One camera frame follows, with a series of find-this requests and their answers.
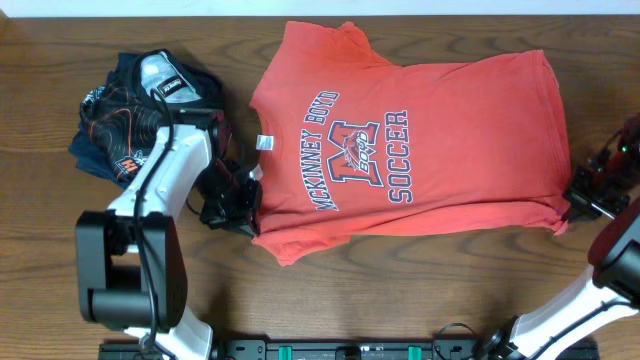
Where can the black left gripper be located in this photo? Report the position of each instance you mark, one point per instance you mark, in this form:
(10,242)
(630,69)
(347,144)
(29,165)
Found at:
(244,220)

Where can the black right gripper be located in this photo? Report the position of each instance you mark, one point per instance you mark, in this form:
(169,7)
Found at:
(577,192)

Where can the red printed t-shirt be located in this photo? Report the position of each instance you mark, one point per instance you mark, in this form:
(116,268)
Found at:
(354,145)

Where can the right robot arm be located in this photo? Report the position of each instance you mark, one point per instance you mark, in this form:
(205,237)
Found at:
(608,289)

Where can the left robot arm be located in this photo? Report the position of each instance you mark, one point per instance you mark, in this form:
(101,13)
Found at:
(131,273)

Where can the folded navy blue garment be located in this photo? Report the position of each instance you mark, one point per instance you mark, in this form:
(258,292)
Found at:
(90,160)

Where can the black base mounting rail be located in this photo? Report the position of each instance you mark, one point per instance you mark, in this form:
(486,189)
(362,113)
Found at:
(457,349)

